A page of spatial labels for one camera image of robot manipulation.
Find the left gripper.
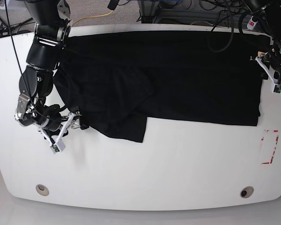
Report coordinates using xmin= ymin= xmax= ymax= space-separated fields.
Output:
xmin=250 ymin=52 xmax=281 ymax=86

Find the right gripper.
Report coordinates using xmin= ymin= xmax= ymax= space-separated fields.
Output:
xmin=37 ymin=112 xmax=89 ymax=147

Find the black T-shirt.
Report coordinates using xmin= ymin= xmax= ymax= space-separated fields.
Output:
xmin=54 ymin=31 xmax=269 ymax=143

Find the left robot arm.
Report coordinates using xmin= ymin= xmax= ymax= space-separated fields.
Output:
xmin=238 ymin=0 xmax=281 ymax=88

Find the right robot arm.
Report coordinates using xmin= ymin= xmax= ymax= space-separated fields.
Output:
xmin=15 ymin=0 xmax=85 ymax=153

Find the white power strip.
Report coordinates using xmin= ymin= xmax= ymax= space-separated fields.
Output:
xmin=247 ymin=16 xmax=258 ymax=30

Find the red tape rectangle marking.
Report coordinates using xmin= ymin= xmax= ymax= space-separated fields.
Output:
xmin=259 ymin=130 xmax=279 ymax=165

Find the left table grommet hole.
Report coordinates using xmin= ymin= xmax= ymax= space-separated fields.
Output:
xmin=36 ymin=184 xmax=49 ymax=196

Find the table grommet hole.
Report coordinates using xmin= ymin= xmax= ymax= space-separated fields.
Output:
xmin=36 ymin=184 xmax=49 ymax=196
xmin=240 ymin=186 xmax=254 ymax=198

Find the right table grommet hole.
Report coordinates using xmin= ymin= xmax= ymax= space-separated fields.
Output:
xmin=240 ymin=186 xmax=254 ymax=198

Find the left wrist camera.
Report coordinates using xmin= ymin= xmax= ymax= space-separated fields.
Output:
xmin=271 ymin=83 xmax=281 ymax=95

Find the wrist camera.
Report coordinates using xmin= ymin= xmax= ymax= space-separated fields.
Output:
xmin=50 ymin=140 xmax=66 ymax=154
xmin=271 ymin=83 xmax=281 ymax=95

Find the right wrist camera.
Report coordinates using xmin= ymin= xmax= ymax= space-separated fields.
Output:
xmin=50 ymin=140 xmax=66 ymax=154

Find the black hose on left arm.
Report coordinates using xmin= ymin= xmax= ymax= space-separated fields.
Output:
xmin=207 ymin=0 xmax=235 ymax=53

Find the yellow cable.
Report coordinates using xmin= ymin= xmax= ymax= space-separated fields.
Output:
xmin=71 ymin=9 xmax=114 ymax=26

